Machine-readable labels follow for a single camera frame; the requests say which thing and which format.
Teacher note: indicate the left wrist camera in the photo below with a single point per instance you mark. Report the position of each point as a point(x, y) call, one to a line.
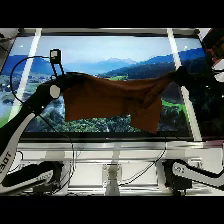
point(55, 56)

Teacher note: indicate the brown garment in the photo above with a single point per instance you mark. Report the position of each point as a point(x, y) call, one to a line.
point(106, 98)

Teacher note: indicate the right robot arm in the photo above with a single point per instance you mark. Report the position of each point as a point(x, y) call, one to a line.
point(196, 173)

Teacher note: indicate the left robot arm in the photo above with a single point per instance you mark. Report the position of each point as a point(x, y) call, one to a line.
point(20, 126)

